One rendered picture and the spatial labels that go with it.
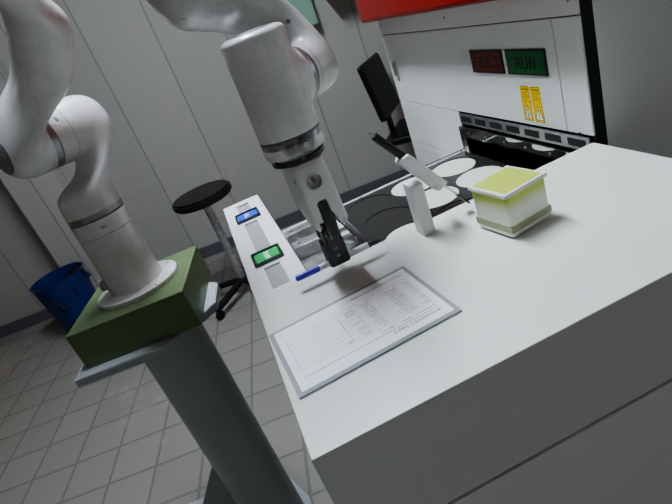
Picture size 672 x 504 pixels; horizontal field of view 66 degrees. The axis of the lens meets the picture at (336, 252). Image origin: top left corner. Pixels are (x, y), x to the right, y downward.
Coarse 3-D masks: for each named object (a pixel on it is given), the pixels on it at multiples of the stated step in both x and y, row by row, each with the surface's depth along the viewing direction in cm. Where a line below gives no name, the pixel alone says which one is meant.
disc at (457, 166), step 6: (450, 162) 120; (456, 162) 119; (462, 162) 118; (468, 162) 116; (474, 162) 115; (438, 168) 119; (444, 168) 118; (450, 168) 117; (456, 168) 115; (462, 168) 114; (468, 168) 113; (438, 174) 116; (444, 174) 115; (450, 174) 113; (456, 174) 112
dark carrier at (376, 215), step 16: (448, 160) 122; (480, 160) 115; (384, 192) 118; (464, 192) 103; (352, 208) 116; (368, 208) 113; (384, 208) 110; (400, 208) 107; (432, 208) 102; (448, 208) 100; (352, 224) 108; (368, 224) 106; (384, 224) 103; (400, 224) 101; (368, 240) 100; (384, 240) 97
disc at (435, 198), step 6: (450, 186) 108; (426, 192) 110; (432, 192) 109; (438, 192) 108; (444, 192) 107; (450, 192) 106; (456, 192) 105; (432, 198) 106; (438, 198) 105; (444, 198) 104; (450, 198) 103; (432, 204) 103; (438, 204) 102
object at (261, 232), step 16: (240, 208) 125; (240, 224) 114; (256, 224) 112; (272, 224) 107; (240, 240) 105; (256, 240) 103; (272, 240) 99; (240, 256) 98; (288, 256) 90; (256, 272) 89; (272, 272) 88; (288, 272) 85; (256, 288) 84; (272, 288) 82
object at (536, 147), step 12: (468, 132) 124; (480, 132) 119; (492, 132) 115; (468, 144) 128; (504, 144) 112; (516, 144) 107; (528, 144) 103; (540, 144) 100; (552, 144) 98; (540, 156) 101; (552, 156) 98; (528, 168) 109
